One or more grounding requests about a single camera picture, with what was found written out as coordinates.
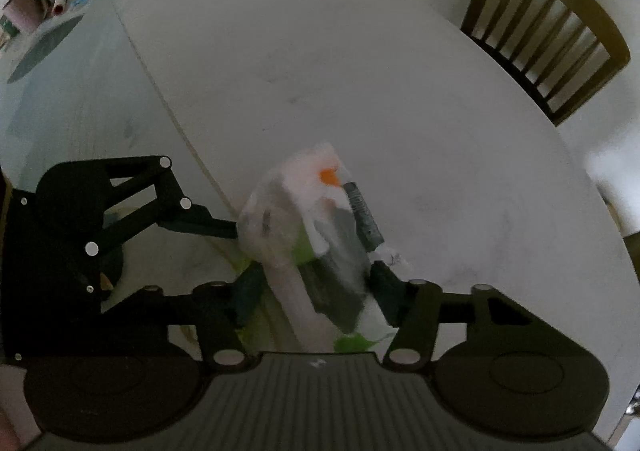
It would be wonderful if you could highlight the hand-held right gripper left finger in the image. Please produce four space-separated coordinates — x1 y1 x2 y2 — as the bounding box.
106 262 269 373

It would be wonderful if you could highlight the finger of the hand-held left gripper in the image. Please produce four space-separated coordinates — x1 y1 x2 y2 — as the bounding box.
99 155 239 258

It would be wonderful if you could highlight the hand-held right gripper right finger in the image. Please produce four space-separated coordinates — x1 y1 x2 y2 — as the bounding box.
369 262 542 373

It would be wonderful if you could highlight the white plastic bag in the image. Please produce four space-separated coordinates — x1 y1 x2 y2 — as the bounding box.
236 141 417 353

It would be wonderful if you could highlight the dark grey stick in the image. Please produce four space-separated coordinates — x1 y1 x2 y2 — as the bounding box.
341 180 384 253

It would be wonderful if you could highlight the dark green round mat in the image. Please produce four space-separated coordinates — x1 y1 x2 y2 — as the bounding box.
6 13 84 82

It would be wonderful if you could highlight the pink paper cup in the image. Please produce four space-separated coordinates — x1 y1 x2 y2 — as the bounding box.
2 0 49 32

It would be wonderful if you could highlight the brown wooden chair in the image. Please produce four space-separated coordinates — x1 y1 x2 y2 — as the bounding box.
459 0 632 128

